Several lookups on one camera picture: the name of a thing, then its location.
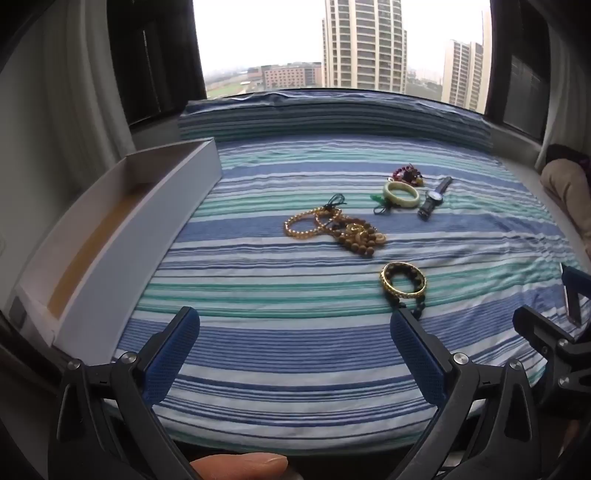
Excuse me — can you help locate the amber bead bracelet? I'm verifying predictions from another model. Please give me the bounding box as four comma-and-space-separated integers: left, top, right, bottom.
314, 208, 346, 232
283, 212, 325, 241

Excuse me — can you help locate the white curtain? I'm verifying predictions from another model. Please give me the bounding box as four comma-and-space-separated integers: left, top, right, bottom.
0, 0, 136, 278
534, 25, 580, 172

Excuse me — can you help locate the blue green striped bedsheet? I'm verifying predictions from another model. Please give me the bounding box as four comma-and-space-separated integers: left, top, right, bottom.
111, 134, 573, 457

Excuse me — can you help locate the red bead bracelet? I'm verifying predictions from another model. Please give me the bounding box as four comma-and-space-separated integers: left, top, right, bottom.
392, 167, 425, 187

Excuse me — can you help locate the gold bangle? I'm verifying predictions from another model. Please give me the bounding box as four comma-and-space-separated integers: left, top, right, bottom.
380, 261, 427, 297

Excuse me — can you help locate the green jade pendant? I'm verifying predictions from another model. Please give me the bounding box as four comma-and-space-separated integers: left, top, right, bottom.
368, 194, 394, 216

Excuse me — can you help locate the brown cushion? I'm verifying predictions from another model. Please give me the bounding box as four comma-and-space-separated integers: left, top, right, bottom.
540, 144, 591, 259

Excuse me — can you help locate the black bead bracelet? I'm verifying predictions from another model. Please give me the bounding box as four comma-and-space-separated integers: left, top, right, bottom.
387, 262, 428, 320

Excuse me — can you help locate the pale jade bangle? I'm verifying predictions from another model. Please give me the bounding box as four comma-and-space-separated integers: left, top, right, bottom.
383, 181, 421, 209

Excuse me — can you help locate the striped pillow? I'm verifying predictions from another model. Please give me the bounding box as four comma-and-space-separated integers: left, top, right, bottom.
178, 90, 495, 154

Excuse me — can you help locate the brown wooden bead strand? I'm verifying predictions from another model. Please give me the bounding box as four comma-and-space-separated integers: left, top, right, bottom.
330, 217, 389, 260

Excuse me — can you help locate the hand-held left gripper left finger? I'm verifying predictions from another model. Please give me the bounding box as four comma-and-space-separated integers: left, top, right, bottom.
55, 305, 201, 480

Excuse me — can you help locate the person's left hand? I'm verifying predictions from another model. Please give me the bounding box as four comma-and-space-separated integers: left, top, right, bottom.
189, 452, 290, 480

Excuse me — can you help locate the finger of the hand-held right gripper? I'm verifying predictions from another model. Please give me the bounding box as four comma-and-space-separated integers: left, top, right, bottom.
512, 304, 591, 416
561, 265, 591, 325

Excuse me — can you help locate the black strap wristwatch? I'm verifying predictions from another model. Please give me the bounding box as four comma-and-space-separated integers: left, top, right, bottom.
417, 176, 454, 222

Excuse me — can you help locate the white rectangular box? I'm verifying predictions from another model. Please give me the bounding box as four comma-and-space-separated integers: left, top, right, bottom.
11, 137, 223, 366

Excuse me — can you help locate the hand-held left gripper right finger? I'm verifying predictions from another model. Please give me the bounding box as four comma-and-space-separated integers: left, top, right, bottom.
390, 307, 541, 480

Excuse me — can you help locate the window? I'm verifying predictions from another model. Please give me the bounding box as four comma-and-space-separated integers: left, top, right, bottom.
107, 0, 561, 139

